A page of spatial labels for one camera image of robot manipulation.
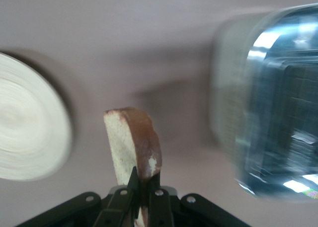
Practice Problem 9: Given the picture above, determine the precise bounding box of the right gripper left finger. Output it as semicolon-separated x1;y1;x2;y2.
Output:
95;166;140;227

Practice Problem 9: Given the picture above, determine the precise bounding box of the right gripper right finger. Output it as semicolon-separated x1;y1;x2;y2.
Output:
146;173;174;227

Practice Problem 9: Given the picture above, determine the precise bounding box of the brown bread slice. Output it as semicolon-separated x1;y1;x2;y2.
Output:
103;107;163;227

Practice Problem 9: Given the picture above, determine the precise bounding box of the round wooden plate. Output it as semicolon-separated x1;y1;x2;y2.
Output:
0;52;74;182

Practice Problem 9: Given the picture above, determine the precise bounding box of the beige chrome two-slot toaster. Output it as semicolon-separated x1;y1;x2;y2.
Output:
208;3;318;204

